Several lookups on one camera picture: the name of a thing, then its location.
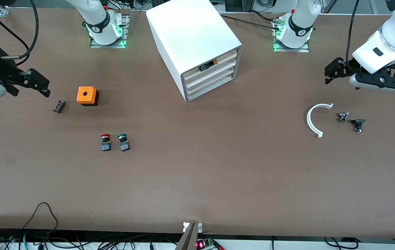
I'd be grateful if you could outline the red push button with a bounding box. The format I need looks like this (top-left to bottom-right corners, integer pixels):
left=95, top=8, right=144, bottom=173
left=100, top=134, right=112, bottom=152

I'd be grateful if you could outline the orange button box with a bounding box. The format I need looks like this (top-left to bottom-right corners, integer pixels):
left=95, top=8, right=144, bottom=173
left=77, top=86, right=99, bottom=106

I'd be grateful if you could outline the green push button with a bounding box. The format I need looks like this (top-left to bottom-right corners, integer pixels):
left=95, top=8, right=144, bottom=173
left=117, top=133, right=131, bottom=152

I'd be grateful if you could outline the white curved plastic arc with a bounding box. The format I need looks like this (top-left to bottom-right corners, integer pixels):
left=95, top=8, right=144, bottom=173
left=307, top=103, right=334, bottom=139

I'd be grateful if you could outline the black part with orange tip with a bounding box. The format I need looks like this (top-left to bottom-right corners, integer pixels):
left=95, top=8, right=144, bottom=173
left=199, top=59, right=218, bottom=72

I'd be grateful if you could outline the circuit board with red light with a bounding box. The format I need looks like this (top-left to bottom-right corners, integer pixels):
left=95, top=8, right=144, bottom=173
left=196, top=238, right=224, bottom=250

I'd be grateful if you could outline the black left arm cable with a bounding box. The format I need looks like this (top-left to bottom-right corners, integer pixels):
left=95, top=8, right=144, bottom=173
left=346, top=0, right=361, bottom=65

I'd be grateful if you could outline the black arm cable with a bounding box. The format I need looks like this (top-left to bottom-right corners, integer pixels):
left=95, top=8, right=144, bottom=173
left=0, top=0, right=40, bottom=66
left=346, top=0, right=361, bottom=65

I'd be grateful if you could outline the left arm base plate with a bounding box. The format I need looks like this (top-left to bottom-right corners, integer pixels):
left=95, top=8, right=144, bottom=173
left=272, top=16, right=309, bottom=53

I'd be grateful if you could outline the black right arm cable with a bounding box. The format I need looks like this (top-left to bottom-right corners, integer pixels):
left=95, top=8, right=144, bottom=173
left=0, top=0, right=40, bottom=66

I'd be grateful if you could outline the small black switch part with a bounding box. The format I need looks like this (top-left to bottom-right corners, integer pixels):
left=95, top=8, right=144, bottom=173
left=351, top=119, right=366, bottom=133

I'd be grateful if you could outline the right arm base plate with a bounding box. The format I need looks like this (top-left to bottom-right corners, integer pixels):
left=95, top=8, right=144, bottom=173
left=90, top=14, right=129, bottom=48

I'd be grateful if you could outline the black cable behind cabinet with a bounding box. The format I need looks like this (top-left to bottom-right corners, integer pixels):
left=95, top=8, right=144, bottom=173
left=220, top=14, right=283, bottom=30

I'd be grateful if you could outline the looped thin black cable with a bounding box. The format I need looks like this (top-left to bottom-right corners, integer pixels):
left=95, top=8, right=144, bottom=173
left=22, top=202, right=59, bottom=240

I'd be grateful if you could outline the coiled black cable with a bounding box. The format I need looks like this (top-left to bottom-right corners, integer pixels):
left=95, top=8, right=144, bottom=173
left=324, top=237, right=357, bottom=250

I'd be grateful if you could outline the aluminium profile with bracket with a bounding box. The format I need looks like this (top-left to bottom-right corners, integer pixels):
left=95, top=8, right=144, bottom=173
left=175, top=222, right=203, bottom=250

